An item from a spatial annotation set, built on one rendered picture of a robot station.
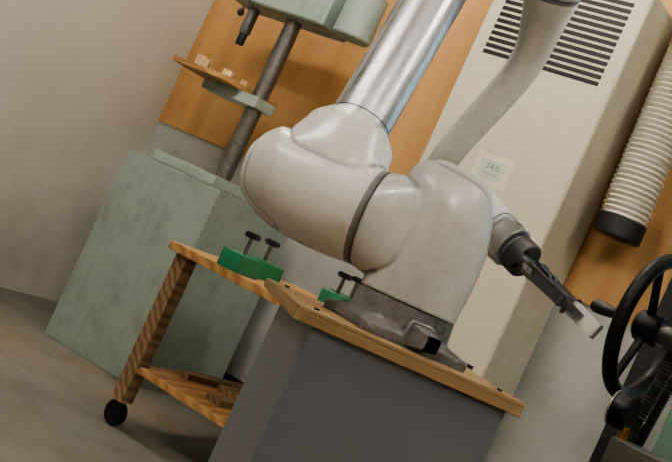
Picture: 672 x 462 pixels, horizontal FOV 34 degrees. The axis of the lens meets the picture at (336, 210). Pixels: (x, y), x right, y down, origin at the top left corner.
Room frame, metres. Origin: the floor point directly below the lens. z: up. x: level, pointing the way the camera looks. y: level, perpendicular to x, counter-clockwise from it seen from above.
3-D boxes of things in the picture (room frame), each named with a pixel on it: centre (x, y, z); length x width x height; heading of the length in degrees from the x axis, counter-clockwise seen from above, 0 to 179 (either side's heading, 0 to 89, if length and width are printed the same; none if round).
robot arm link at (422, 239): (1.64, -0.14, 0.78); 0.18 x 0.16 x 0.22; 75
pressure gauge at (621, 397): (1.73, -0.55, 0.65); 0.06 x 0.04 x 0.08; 140
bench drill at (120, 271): (3.88, 0.41, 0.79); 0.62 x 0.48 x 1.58; 58
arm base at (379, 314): (1.62, -0.16, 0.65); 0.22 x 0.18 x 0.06; 20
